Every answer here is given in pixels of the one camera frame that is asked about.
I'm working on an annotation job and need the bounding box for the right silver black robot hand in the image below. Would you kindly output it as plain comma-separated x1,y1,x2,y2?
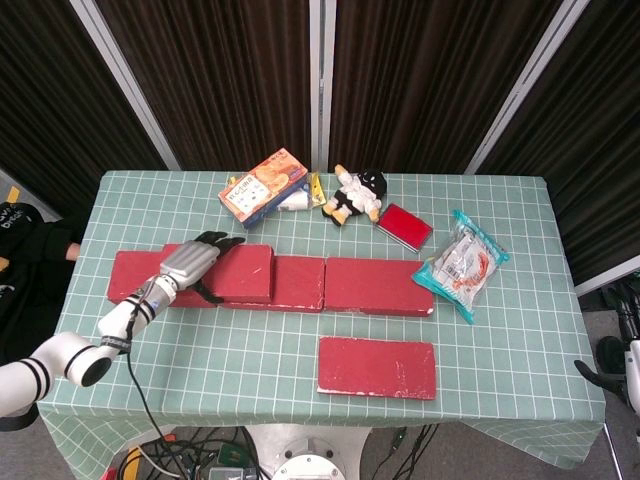
573,282,640,407

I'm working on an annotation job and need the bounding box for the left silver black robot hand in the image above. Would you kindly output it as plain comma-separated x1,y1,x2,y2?
158,230,247,306

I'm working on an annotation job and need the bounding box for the red brick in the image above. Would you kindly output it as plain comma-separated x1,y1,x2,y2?
158,243,275,305
107,250,221,307
316,336,438,401
323,257,435,317
214,255,327,314

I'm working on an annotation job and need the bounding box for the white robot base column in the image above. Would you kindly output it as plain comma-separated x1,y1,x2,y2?
249,423,371,480

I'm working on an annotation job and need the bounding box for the orange and blue cardboard box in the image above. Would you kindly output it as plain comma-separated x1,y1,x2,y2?
217,147,309,230

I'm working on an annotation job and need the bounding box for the green checkered tablecloth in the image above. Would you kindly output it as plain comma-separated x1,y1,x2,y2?
37,170,606,471

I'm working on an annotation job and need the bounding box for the black clothing with white print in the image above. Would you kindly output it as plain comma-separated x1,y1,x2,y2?
0,199,84,366

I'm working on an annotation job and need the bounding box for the teal plastic snack bag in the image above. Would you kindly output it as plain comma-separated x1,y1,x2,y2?
411,209,511,325

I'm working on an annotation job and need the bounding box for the black and white plush doll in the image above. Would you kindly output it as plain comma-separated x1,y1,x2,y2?
321,164,389,229

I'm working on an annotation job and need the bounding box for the dark brown pleated curtain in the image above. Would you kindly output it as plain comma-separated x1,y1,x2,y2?
329,0,566,174
479,0,640,287
94,0,314,171
0,0,169,214

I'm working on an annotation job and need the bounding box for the red ink pad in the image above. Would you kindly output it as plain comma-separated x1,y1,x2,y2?
375,202,434,251

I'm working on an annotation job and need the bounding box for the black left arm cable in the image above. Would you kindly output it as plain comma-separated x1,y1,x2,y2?
123,299,174,449

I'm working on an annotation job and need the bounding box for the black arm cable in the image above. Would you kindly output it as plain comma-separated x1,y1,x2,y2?
123,299,174,449
392,424,441,480

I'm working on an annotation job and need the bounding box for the grey partition post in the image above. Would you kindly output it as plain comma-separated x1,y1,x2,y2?
308,0,335,171
69,0,181,171
464,0,591,175

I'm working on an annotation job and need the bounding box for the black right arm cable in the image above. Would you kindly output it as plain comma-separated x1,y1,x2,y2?
392,424,441,480

